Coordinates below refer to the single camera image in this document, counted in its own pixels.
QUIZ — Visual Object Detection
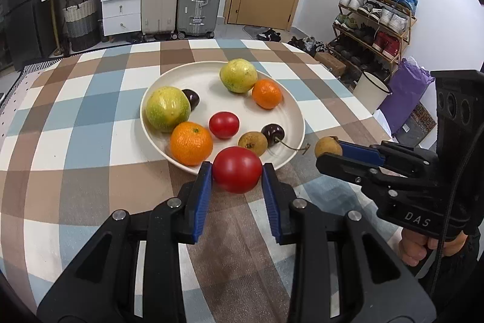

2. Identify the red tomato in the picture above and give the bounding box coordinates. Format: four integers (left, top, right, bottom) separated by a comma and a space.
212, 146, 263, 194
208, 111, 240, 139

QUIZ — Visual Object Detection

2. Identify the brown longan fruit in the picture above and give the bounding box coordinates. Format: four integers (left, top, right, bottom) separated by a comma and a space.
314, 136, 343, 158
238, 131, 268, 157

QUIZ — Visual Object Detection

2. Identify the dark cherry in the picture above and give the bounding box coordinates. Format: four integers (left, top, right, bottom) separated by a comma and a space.
182, 88, 200, 111
261, 123, 311, 154

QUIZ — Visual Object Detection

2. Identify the orange mandarin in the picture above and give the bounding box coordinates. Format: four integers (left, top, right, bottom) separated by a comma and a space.
251, 79, 283, 110
170, 121, 213, 166

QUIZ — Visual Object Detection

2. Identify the large yellow-green fruit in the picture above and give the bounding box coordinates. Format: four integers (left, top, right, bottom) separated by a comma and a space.
144, 86, 191, 133

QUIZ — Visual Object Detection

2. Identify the right hand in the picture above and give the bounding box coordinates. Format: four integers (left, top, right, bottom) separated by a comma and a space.
398, 229, 468, 266

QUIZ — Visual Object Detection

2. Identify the white bucket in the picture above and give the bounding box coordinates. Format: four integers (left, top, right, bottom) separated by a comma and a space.
353, 71, 392, 114

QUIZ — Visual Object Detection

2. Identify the cream round plate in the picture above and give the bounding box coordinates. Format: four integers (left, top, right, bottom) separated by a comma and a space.
139, 61, 306, 175

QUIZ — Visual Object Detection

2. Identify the purple bag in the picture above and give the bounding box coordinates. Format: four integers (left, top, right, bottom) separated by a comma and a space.
379, 57, 435, 135

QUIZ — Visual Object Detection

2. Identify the wooden shoe rack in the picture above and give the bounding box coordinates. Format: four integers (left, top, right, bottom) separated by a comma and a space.
327, 0, 418, 83

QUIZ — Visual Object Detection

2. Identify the checkered tablecloth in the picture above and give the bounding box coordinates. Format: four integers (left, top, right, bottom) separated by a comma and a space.
1, 39, 387, 322

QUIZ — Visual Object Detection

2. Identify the woven laundry basket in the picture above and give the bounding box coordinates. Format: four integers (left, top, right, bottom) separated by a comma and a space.
62, 0, 101, 52

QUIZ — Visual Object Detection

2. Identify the black refrigerator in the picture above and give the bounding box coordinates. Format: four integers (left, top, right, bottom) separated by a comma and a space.
1, 0, 44, 71

